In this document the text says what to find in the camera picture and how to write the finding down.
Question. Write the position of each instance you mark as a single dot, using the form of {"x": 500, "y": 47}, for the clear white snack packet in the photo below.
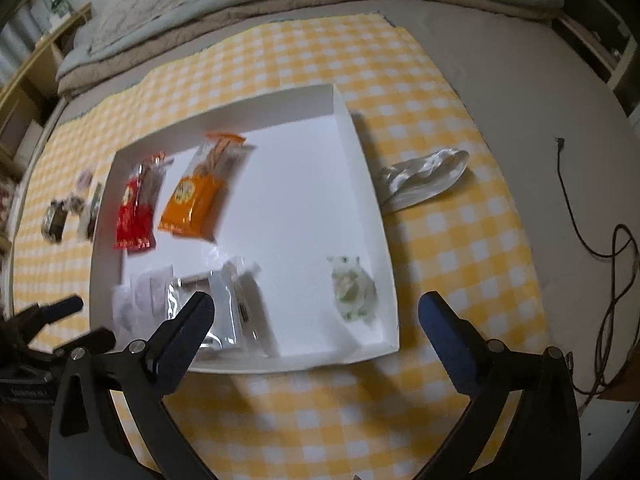
{"x": 76, "y": 203}

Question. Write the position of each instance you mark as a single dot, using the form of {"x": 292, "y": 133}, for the white cardboard box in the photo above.
{"x": 300, "y": 200}

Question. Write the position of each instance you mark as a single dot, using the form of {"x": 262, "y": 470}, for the white recessed shelf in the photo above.
{"x": 605, "y": 25}

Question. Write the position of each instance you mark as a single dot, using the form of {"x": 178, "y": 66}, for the long wooden shelf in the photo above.
{"x": 30, "y": 75}

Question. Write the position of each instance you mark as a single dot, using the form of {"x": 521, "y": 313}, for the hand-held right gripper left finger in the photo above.
{"x": 185, "y": 330}

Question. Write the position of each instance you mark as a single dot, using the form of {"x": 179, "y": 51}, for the brown snack packet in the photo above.
{"x": 95, "y": 207}

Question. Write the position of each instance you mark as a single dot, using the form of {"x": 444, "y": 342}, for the yellow checked mat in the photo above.
{"x": 325, "y": 425}

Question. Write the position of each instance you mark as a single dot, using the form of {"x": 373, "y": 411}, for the silver clear packet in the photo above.
{"x": 220, "y": 300}

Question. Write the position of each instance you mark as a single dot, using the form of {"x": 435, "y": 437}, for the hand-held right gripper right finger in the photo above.
{"x": 450, "y": 345}

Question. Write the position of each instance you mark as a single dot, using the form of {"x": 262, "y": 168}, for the green glass bottle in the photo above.
{"x": 56, "y": 4}

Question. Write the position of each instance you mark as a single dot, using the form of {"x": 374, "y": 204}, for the grey curtain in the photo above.
{"x": 17, "y": 45}

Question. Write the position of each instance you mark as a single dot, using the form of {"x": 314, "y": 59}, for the dark silver snack packet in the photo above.
{"x": 54, "y": 222}

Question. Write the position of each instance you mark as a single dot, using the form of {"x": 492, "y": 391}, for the orange snack packet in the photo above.
{"x": 192, "y": 200}

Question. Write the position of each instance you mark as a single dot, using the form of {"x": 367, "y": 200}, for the red snack packet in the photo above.
{"x": 132, "y": 220}

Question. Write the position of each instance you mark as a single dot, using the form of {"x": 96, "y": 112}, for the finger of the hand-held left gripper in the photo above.
{"x": 55, "y": 309}
{"x": 95, "y": 341}

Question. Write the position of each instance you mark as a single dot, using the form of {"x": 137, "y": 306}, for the crumpled clear plastic wrapper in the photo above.
{"x": 425, "y": 177}

